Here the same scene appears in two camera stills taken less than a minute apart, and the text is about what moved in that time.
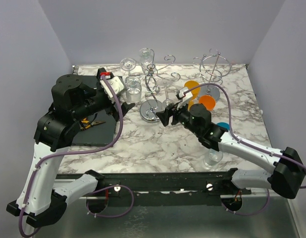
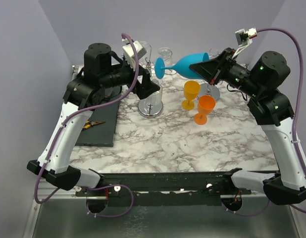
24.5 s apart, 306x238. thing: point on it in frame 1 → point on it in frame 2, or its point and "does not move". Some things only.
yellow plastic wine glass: (195, 92) does not move
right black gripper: (165, 115) → (212, 70)
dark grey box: (101, 134) does not move
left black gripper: (113, 107) → (146, 87)
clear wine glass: (213, 157) → (166, 53)
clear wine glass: (166, 82) → (153, 104)
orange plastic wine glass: (208, 101) does not move
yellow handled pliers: (89, 124) does not move
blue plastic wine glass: (224, 124) → (182, 66)
